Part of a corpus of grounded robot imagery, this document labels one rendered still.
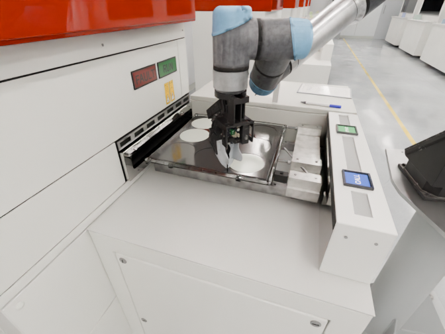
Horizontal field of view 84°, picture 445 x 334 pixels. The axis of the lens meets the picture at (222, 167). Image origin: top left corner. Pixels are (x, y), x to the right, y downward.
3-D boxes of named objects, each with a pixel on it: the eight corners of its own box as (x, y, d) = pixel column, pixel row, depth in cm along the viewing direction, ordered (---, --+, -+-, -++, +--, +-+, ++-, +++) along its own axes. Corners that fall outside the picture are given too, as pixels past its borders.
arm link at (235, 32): (261, 5, 43) (211, 5, 42) (256, 72, 49) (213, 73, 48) (252, 5, 49) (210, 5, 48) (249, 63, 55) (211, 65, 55)
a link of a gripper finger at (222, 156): (224, 179, 62) (224, 147, 57) (214, 167, 66) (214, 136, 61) (235, 176, 63) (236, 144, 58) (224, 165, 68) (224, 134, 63)
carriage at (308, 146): (285, 196, 64) (287, 187, 63) (296, 137, 93) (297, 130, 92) (317, 203, 62) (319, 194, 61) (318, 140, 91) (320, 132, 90)
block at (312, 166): (290, 169, 70) (291, 160, 68) (291, 163, 72) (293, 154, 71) (319, 174, 68) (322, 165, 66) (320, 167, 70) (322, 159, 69)
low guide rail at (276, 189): (155, 170, 80) (153, 162, 78) (158, 167, 81) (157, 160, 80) (316, 203, 67) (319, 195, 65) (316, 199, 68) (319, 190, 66)
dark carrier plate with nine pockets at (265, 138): (149, 158, 72) (148, 156, 72) (196, 116, 99) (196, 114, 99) (265, 181, 63) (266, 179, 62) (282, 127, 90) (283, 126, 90)
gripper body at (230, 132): (224, 151, 55) (224, 98, 49) (209, 136, 62) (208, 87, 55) (253, 144, 58) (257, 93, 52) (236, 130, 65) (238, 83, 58)
